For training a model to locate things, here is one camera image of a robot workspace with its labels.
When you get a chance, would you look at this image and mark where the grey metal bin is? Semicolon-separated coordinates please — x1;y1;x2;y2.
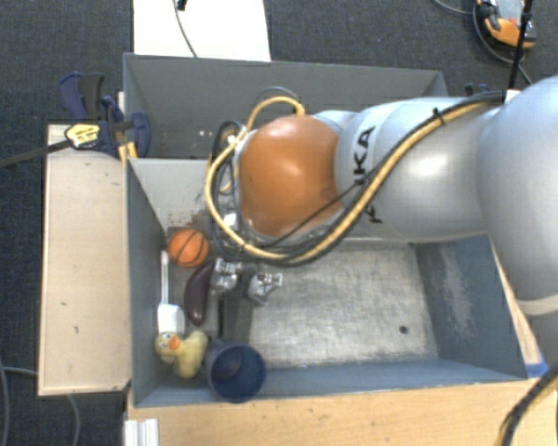
122;52;548;409

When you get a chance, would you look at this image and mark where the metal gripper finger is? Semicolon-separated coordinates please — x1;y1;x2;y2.
246;270;285;307
209;256;245;297

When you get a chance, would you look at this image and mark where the orange toy basketball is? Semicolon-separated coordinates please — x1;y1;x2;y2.
166;228;210;269

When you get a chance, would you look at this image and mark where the dark blue cup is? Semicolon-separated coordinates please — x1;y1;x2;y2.
206;338;267;404

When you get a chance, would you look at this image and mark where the pale wood board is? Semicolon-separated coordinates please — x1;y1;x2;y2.
37;124;132;397

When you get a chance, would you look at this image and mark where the yellow toy duck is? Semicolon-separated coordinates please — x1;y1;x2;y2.
153;328;209;380

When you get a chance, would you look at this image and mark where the white brush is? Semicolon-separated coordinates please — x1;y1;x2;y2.
156;250;187;337

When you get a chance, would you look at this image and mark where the purple toy eggplant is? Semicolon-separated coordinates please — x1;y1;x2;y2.
183;260;215;327

